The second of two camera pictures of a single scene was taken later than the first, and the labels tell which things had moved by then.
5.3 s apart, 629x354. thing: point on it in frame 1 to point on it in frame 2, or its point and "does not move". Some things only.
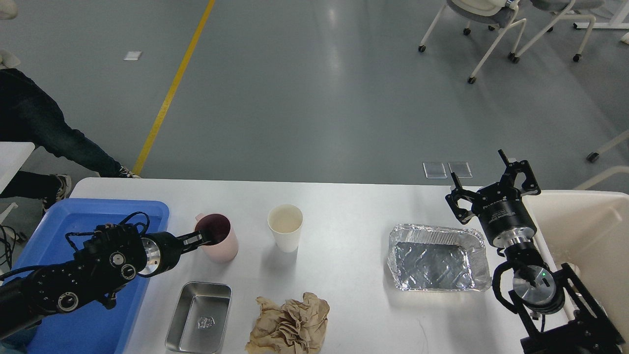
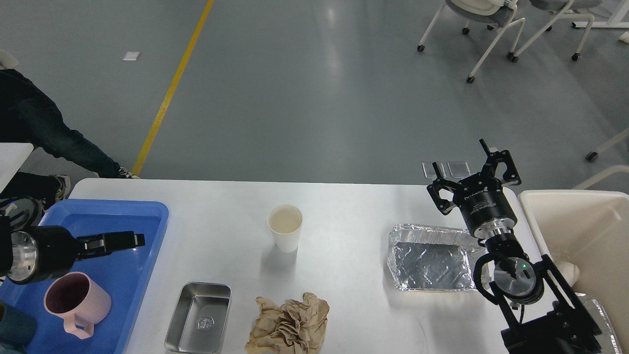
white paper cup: x=285 y=221 does not move
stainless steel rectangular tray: x=199 y=318 does not move
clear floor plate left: x=435 y=170 does not move
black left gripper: x=164 y=249 to x=41 y=252
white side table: x=13 y=155 does not move
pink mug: x=217 y=230 to x=79 y=301
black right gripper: x=500 y=206 to x=485 y=206
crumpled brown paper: x=292 y=328 does not move
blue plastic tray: x=96 y=328 does not move
